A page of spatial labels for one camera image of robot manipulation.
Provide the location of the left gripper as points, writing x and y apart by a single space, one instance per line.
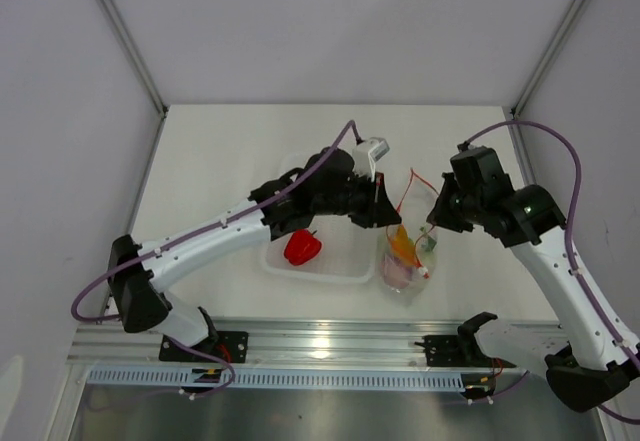
384 212

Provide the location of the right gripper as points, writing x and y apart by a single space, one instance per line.
439 215

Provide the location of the white radish with leaves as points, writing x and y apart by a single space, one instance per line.
426 244

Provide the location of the clear zip top bag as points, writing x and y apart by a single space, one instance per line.
417 200

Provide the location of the purple onion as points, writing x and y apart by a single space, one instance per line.
395 273

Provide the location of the red bell pepper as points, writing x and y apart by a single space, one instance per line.
302 247

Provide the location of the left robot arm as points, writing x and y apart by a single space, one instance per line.
143 273

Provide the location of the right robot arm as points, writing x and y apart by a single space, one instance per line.
601 357

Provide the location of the white plastic basket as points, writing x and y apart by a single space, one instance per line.
346 257

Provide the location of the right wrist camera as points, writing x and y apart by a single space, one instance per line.
478 172

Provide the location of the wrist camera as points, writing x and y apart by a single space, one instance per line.
366 155
478 172

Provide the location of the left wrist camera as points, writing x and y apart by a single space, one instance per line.
366 155

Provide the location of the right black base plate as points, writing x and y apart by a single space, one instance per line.
453 351

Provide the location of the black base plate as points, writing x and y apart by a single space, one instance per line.
232 347
453 351

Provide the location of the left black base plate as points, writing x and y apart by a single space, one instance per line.
232 347

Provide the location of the right aluminium frame post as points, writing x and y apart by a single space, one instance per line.
553 48

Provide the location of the aluminium frame post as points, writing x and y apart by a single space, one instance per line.
132 54
553 48

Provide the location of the aluminium mounting rail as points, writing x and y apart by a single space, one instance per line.
294 344

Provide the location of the white slotted cable duct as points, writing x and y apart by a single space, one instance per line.
411 381

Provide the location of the left aluminium frame post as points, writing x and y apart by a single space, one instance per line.
132 54

